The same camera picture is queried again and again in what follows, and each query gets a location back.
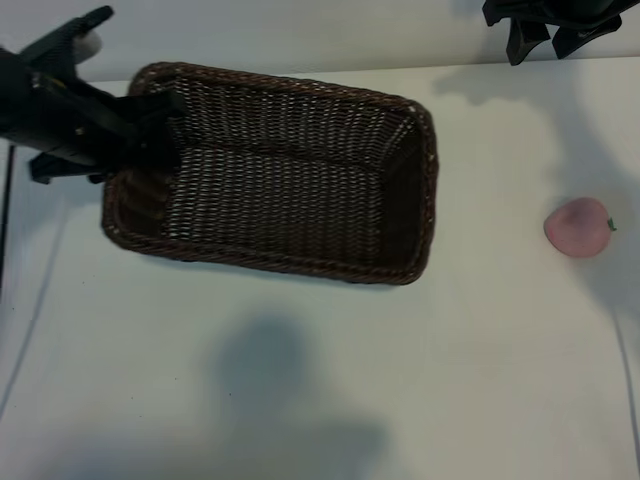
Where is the black right wrist camera housing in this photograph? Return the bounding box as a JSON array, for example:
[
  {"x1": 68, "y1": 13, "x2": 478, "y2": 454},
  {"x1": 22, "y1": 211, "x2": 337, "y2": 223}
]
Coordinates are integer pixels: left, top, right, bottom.
[{"x1": 482, "y1": 0, "x2": 516, "y2": 27}]

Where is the black hanging cable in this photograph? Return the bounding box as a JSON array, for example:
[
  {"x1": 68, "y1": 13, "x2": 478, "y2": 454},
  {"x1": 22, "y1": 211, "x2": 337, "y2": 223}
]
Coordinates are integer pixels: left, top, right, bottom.
[{"x1": 0, "y1": 144, "x2": 15, "y2": 294}]

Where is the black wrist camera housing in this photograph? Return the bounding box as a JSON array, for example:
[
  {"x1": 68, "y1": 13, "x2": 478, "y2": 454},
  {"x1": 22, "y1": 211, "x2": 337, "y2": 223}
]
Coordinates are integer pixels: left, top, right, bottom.
[
  {"x1": 482, "y1": 0, "x2": 516, "y2": 27},
  {"x1": 117, "y1": 88, "x2": 187, "y2": 132}
]

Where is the pink peach with green leaf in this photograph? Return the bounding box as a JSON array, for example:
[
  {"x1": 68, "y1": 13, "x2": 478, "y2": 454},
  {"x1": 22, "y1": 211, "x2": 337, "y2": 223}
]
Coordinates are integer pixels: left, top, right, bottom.
[{"x1": 543, "y1": 197, "x2": 619, "y2": 260}]

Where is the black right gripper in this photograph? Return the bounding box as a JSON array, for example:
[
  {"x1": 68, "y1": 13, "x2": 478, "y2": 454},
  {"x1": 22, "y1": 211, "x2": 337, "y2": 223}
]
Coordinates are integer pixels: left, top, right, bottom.
[{"x1": 505, "y1": 0, "x2": 624, "y2": 68}]

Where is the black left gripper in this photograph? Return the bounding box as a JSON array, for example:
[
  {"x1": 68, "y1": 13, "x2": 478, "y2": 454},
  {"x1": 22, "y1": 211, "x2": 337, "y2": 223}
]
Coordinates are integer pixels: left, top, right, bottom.
[{"x1": 0, "y1": 47, "x2": 183, "y2": 186}]

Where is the dark brown wicker basket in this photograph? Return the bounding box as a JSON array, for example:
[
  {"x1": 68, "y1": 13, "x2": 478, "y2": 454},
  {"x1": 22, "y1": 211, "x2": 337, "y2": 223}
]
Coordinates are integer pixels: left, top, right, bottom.
[{"x1": 101, "y1": 61, "x2": 441, "y2": 287}]

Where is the black left wrist camera housing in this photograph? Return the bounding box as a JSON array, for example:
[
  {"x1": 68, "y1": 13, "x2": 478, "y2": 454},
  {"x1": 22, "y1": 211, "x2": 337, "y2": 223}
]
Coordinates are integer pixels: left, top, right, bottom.
[{"x1": 117, "y1": 88, "x2": 187, "y2": 132}]

